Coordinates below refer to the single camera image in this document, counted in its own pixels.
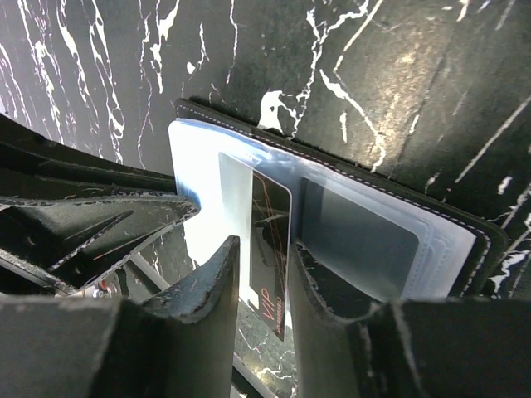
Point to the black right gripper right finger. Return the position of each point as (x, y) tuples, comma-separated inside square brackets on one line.
[(345, 347)]

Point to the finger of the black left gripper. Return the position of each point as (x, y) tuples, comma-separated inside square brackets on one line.
[(27, 152), (70, 246)]

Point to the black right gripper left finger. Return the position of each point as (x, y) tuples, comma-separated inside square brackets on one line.
[(179, 343)]

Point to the black leather card holder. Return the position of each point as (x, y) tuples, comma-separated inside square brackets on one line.
[(386, 240)]

